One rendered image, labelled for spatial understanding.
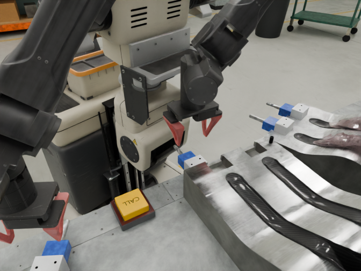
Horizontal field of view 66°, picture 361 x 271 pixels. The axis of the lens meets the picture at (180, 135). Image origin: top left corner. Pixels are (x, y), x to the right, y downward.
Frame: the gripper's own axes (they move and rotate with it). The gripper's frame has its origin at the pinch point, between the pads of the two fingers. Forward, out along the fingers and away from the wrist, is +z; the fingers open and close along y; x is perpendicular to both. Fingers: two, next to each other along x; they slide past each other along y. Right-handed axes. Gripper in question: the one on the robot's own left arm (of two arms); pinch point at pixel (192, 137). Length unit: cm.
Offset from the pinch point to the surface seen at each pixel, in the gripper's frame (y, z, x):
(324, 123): 44.6, 7.1, -5.2
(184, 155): 0.2, 8.6, 3.7
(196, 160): 1.3, 7.3, -0.8
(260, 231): -0.7, 4.5, -26.0
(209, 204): -5.2, 5.0, -15.9
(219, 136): 86, 91, 95
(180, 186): -4.2, 12.8, -2.1
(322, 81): 243, 89, 124
